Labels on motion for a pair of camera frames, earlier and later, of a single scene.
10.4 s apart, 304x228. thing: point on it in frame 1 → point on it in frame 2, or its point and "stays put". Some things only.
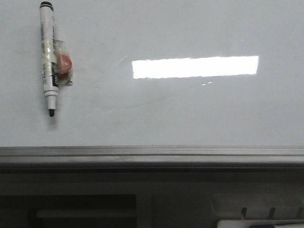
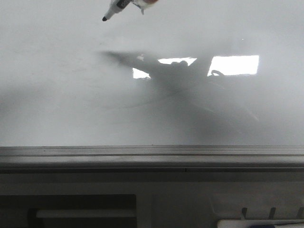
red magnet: x=62 y=58 → x=143 y=4
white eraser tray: x=261 y=206 stays put
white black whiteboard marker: x=48 y=52 → x=116 y=6
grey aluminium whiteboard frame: x=151 y=159 stays put
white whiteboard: x=156 y=73 stays put
